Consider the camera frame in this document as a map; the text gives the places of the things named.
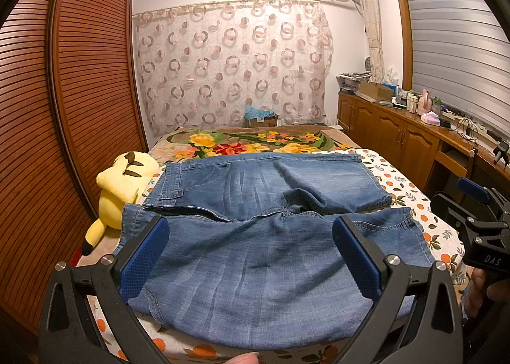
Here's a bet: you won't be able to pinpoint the yellow pikachu plush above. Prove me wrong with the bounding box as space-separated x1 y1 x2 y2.
81 151 159 256

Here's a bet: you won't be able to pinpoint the cardboard box blue bag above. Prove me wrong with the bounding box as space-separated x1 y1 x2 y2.
243 106 278 127

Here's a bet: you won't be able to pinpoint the beige side curtain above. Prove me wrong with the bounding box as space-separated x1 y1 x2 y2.
360 0 385 83

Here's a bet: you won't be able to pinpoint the cardboard box on cabinet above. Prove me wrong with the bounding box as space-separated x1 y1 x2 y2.
358 81 393 101

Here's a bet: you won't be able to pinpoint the blue denim pants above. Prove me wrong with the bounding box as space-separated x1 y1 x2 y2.
120 153 433 350

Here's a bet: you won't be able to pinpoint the person's right hand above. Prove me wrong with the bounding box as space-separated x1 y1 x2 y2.
464 268 510 317

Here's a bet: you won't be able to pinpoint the floral beige blanket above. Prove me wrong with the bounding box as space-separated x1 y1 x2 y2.
149 125 359 164

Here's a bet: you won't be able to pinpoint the wooden sideboard cabinet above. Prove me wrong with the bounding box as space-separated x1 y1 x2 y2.
338 92 509 203

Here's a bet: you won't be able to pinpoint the circle pattern curtain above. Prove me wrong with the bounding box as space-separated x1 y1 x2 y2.
133 0 333 135

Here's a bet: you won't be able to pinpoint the wooden louvered wardrobe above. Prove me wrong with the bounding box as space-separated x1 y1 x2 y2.
1 0 148 336

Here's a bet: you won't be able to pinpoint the grey window blind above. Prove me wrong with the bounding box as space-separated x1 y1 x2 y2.
408 0 509 134

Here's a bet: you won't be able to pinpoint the orange print bed quilt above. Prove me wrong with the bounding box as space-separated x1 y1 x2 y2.
84 148 467 364

